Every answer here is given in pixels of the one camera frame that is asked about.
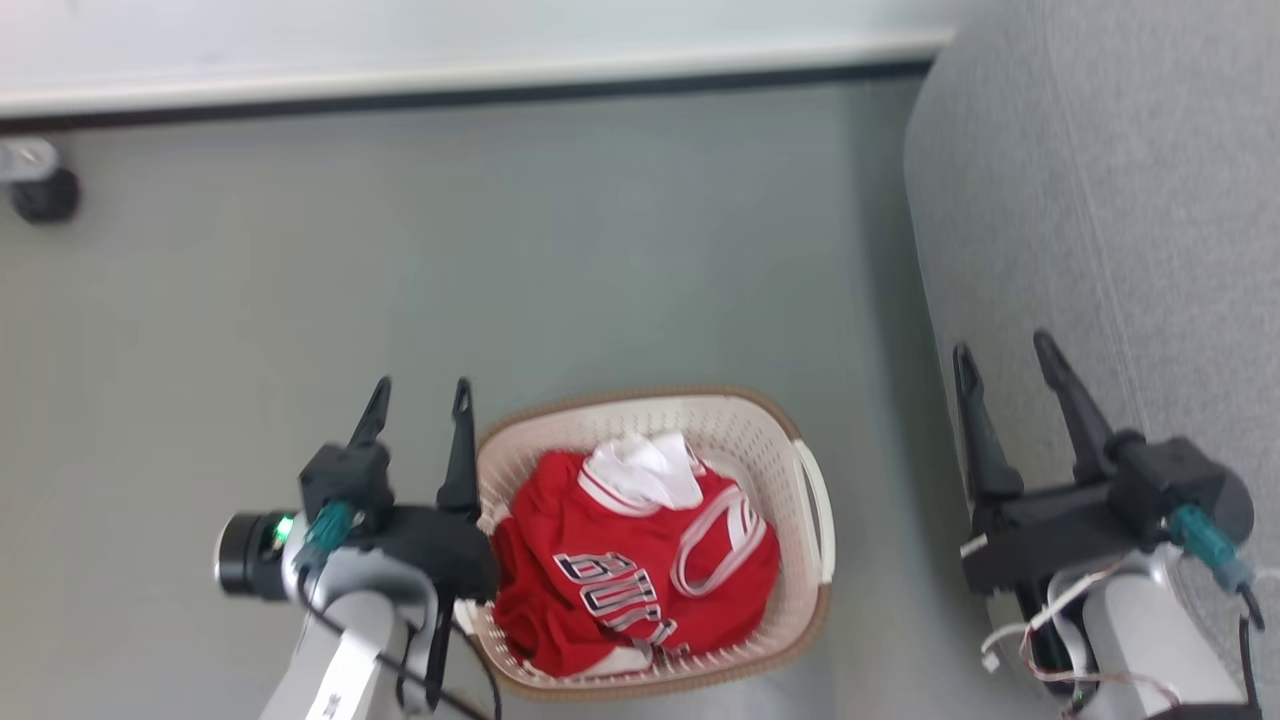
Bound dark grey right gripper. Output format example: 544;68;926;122
951;329;1257;598

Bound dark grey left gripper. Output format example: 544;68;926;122
299;376;502;603

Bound red basketball jersey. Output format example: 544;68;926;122
491;429;783;681

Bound beige plastic laundry basket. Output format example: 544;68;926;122
453;386;837;702

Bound grey fabric sofa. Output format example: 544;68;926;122
902;0;1280;720

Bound white paper label tag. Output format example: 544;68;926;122
303;645;383;720

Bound black caster wheel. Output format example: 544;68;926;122
0;135;83;227

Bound white red right arm wires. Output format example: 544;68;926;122
978;556;1186;713

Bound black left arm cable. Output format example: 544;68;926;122
295;560;503;720

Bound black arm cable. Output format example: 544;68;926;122
295;560;503;720
1236;585;1269;720

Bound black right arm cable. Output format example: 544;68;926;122
1236;585;1269;720

